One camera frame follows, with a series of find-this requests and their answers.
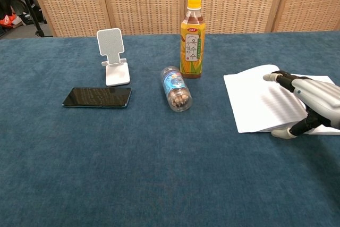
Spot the orange bag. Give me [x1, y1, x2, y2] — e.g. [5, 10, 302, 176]
[0, 13, 17, 28]

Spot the blue table cloth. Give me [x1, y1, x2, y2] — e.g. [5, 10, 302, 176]
[0, 30, 340, 227]

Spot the clear jar of snack sticks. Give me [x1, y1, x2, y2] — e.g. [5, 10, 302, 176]
[160, 66, 193, 113]

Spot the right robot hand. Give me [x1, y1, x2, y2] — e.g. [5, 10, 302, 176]
[262, 70, 340, 139]

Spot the black smartphone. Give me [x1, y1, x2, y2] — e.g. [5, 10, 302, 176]
[62, 87, 132, 108]

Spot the black tripod stand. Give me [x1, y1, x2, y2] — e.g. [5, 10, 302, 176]
[10, 0, 54, 38]

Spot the woven wooden folding screen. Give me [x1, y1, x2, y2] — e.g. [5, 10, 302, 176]
[25, 0, 340, 38]

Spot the yellow corn tea bottle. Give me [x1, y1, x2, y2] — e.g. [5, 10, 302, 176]
[180, 0, 207, 80]

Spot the white book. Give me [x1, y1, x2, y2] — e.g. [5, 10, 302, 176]
[223, 64, 340, 136]

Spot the white phone stand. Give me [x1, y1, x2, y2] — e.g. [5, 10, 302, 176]
[96, 28, 131, 87]

